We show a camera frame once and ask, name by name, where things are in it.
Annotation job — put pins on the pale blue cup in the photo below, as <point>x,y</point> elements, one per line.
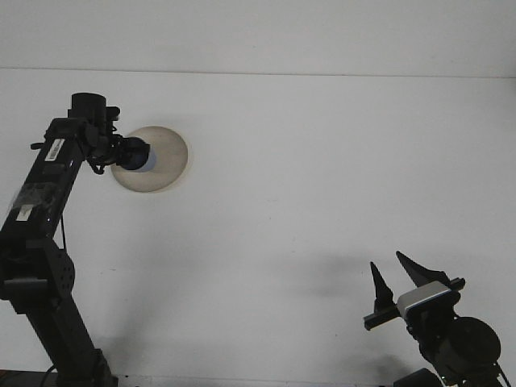
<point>151,161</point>

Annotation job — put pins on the pale round plate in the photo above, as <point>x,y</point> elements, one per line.
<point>169,161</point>

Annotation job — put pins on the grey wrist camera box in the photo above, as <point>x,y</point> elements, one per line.
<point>423,296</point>

